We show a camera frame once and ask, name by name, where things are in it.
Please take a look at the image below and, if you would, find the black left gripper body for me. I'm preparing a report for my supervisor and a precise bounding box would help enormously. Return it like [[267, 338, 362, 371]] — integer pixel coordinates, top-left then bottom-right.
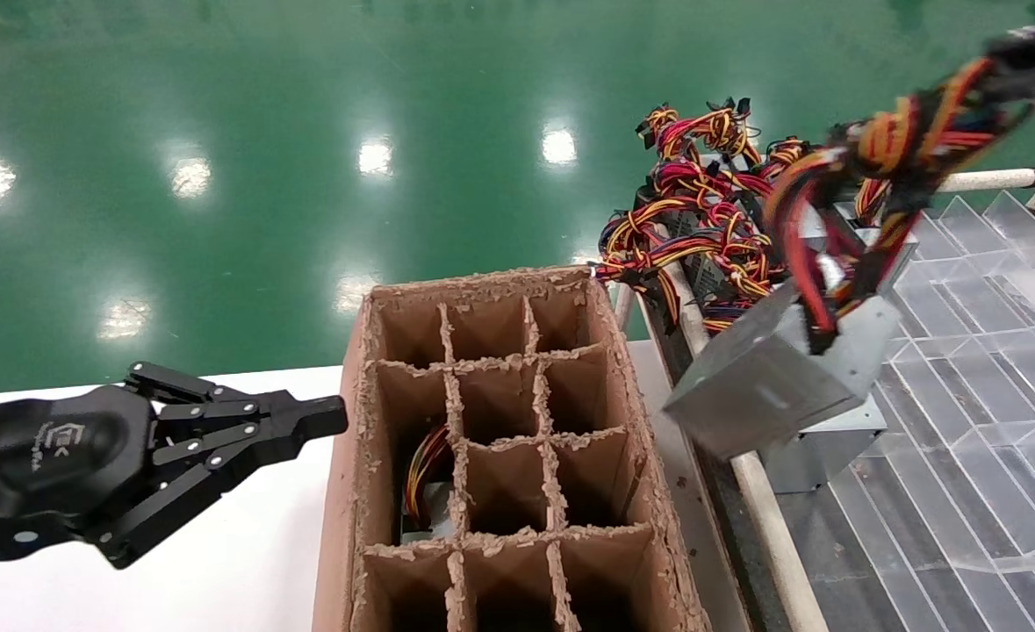
[[0, 384, 162, 567]]

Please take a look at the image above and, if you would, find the black frame rail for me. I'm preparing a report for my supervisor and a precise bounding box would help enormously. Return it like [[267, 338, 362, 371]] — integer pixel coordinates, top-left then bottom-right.
[[640, 294, 790, 632]]

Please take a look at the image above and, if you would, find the brown cardboard divider box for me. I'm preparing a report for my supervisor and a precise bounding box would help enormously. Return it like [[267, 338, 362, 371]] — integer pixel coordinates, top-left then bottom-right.
[[313, 263, 711, 632]]

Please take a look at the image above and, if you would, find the white pipe with black end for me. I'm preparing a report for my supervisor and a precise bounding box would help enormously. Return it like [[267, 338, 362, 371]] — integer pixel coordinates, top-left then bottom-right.
[[938, 161, 1035, 196]]

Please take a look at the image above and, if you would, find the dark mesh-sided power supply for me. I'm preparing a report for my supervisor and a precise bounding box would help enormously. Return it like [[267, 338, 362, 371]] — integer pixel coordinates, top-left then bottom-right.
[[671, 211, 751, 304]]

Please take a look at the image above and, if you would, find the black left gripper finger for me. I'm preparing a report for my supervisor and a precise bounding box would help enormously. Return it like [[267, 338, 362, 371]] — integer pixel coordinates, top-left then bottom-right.
[[87, 413, 349, 570], [124, 362, 349, 440]]

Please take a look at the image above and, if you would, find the purple yellow red wire bundle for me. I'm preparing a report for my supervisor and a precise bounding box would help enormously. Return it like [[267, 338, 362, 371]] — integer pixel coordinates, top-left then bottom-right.
[[701, 303, 748, 336]]

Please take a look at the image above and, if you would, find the clear plastic divider tray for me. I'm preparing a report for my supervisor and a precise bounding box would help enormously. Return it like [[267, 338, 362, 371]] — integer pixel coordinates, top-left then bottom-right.
[[780, 189, 1035, 632]]

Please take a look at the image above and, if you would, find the grey power supply with wires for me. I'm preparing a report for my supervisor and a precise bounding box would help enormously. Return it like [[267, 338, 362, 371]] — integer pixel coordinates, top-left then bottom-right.
[[662, 54, 1035, 462], [399, 420, 458, 554], [750, 136, 834, 264], [833, 176, 920, 295], [758, 399, 888, 494]]

